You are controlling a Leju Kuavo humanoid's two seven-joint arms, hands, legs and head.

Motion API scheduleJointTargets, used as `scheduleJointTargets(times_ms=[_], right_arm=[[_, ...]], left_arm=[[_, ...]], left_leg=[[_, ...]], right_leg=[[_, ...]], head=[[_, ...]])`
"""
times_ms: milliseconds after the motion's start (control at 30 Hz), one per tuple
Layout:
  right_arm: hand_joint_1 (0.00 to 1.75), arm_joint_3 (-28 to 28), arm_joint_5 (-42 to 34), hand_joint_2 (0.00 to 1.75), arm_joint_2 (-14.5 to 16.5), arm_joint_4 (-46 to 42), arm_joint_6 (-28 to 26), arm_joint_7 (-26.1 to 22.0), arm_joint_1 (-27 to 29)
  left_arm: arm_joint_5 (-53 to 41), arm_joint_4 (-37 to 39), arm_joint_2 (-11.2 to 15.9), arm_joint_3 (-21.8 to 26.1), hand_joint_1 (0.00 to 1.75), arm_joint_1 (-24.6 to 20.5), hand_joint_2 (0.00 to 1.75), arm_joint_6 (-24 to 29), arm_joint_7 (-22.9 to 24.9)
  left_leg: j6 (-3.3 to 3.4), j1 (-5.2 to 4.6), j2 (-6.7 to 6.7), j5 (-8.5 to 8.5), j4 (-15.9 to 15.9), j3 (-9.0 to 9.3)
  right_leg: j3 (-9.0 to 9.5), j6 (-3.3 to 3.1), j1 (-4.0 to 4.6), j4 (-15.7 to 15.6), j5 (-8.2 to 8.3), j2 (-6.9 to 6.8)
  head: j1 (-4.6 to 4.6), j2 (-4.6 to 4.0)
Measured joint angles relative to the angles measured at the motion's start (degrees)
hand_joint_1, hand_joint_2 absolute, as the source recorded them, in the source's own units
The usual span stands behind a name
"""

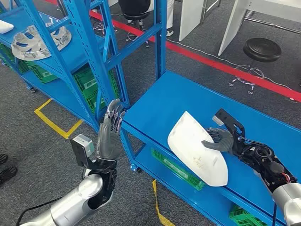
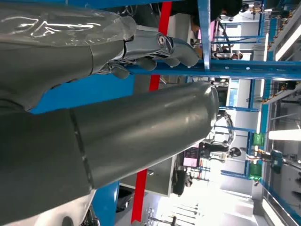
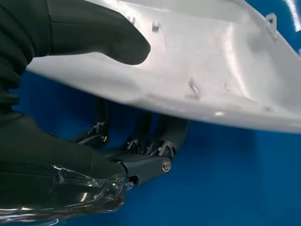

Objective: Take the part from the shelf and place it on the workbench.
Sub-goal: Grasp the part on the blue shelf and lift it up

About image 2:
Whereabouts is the blue metal shelf rack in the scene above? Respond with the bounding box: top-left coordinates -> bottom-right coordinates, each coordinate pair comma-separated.
0,0 -> 301,226

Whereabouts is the grey metal cabinet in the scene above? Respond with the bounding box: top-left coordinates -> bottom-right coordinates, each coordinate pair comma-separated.
119,155 -> 177,198

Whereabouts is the monitor with pink screen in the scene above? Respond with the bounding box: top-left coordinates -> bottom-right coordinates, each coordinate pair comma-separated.
183,146 -> 199,168

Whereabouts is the green hanging sign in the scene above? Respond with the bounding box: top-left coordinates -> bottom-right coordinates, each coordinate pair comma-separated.
248,162 -> 263,182
253,132 -> 266,147

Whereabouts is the ceiling light strip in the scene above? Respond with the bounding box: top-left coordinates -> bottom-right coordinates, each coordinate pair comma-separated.
275,22 -> 301,62
268,129 -> 301,141

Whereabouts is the red upright post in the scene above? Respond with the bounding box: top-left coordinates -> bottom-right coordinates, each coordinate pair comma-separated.
131,1 -> 173,224

